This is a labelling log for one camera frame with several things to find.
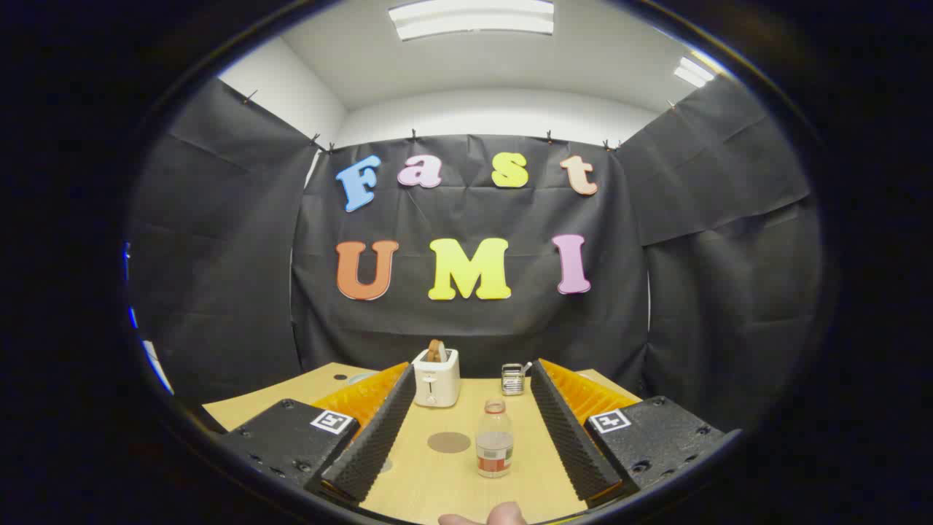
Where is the clear juice bottle red label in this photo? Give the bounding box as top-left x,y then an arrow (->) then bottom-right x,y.
475,398 -> 515,479

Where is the wooden table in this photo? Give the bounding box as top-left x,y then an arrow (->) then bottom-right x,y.
203,362 -> 642,525

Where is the round brown coaster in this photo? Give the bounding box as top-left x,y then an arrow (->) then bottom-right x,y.
427,432 -> 472,454

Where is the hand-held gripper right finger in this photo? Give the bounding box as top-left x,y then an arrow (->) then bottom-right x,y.
530,358 -> 731,509

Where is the black backdrop cloth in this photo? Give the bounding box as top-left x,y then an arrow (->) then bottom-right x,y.
128,73 -> 824,431

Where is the long ceiling light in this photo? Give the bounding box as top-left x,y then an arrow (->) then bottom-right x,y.
388,0 -> 555,41

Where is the white toaster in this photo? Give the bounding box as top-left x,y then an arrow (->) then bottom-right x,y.
412,349 -> 461,408

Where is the small ceiling light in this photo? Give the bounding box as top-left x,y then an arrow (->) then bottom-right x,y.
673,57 -> 717,88

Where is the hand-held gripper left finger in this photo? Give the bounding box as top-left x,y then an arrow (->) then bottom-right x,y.
219,361 -> 418,508

